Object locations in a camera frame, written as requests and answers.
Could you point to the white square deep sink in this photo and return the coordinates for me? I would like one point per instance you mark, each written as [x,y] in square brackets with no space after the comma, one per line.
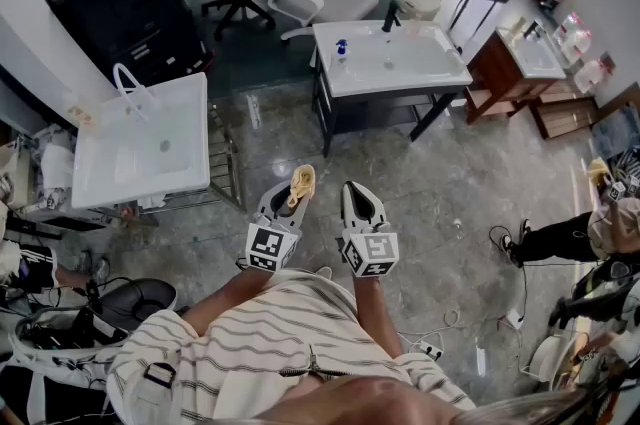
[145,158]

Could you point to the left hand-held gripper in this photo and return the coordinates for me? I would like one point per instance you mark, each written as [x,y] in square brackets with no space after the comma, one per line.
[272,245]

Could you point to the white power strip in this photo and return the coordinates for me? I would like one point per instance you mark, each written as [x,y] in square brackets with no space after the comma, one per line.
[514,318]

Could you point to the black basin faucet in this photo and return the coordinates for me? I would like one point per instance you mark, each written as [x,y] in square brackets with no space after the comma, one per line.
[391,15]

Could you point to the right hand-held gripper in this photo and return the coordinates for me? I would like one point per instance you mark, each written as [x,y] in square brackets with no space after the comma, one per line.
[372,253]

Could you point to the yellow cloth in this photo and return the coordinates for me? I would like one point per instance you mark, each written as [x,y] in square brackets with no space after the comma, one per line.
[302,180]

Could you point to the person's right shoe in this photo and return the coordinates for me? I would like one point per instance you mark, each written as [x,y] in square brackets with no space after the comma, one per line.
[324,271]

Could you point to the small blue-capped spray bottle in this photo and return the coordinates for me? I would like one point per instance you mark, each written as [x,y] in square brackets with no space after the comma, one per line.
[342,50]

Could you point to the grey metal sink frame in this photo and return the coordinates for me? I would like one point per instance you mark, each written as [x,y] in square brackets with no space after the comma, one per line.
[227,173]

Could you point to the brown wooden vanity cabinet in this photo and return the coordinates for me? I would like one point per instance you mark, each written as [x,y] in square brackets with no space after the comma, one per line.
[500,83]

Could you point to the person's left forearm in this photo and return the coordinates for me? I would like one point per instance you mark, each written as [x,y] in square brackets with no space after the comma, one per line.
[235,295]

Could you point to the white rectangular wash basin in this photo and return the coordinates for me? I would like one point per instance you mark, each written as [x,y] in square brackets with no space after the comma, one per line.
[430,68]

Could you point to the beige round bin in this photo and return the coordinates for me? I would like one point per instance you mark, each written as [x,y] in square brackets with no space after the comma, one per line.
[420,5]

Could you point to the large black cabinet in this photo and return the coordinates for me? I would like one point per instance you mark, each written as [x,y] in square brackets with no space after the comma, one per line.
[125,8]

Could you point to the clear plastic jug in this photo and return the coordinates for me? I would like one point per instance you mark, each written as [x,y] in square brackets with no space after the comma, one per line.
[595,75]
[575,38]

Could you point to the person's right forearm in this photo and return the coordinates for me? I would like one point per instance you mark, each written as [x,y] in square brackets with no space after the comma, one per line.
[375,308]

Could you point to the pink clear cup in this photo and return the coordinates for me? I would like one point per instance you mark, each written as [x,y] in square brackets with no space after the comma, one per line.
[415,29]

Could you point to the small black vanity faucet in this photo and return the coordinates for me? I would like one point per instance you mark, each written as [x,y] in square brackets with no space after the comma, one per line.
[532,30]

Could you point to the black metal basin stand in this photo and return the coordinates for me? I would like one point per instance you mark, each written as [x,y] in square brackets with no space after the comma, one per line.
[330,113]

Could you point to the white round stool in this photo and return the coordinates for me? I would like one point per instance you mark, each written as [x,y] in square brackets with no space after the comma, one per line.
[555,358]

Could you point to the white vanity top basin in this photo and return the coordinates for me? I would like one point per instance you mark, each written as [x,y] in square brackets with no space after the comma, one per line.
[537,58]

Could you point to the person's striped cream shirt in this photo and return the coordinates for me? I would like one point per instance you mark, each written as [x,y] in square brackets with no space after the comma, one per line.
[280,343]

